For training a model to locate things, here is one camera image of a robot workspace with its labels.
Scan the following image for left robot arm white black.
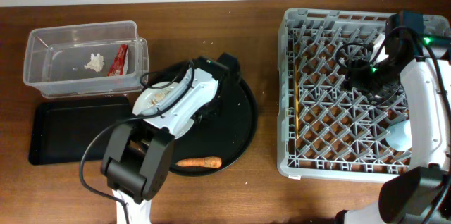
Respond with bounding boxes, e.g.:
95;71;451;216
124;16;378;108
78;54;233;223

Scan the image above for grey plate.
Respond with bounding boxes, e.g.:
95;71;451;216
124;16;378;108
132;82;194;139

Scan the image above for wooden chopstick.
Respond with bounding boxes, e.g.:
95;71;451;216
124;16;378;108
293;63;299;140

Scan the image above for orange carrot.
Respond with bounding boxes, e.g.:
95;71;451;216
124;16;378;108
176;156;222;168

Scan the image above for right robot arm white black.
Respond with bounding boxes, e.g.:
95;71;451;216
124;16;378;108
335;24;450;223

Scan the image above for grey dishwasher rack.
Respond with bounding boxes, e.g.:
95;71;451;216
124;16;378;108
276;8;451;184

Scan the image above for black rectangular tray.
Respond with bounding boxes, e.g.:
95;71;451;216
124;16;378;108
28;97;132;166

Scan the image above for clear plastic waste bin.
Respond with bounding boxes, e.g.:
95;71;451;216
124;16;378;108
23;20;149;99

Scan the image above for food scraps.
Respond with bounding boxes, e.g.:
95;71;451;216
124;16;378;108
149;89;170;105

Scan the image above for red snack wrapper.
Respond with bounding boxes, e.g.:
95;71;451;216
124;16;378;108
107;44;128;77

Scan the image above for light blue cup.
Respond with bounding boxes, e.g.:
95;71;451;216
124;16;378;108
385;120;412;151

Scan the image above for round black serving tray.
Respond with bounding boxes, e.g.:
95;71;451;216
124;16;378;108
143;57;258;176

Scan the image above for crumpled white tissue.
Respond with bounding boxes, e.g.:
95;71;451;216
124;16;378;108
84;54;105;73

